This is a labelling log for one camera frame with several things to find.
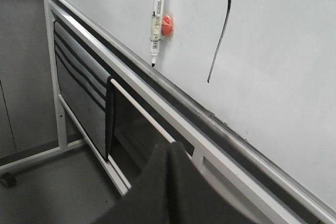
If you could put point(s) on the white whiteboard marker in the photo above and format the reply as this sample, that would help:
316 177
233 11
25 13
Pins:
156 26

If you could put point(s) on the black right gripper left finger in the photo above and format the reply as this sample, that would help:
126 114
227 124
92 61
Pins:
146 200

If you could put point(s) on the white whiteboard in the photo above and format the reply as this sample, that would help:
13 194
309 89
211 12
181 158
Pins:
261 73

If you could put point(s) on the grey fabric hanging organizer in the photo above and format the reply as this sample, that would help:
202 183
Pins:
85 85

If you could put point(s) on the red round magnet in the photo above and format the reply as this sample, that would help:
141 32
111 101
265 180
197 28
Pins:
167 27

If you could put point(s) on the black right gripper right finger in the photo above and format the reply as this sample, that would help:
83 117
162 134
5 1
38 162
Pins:
190 198

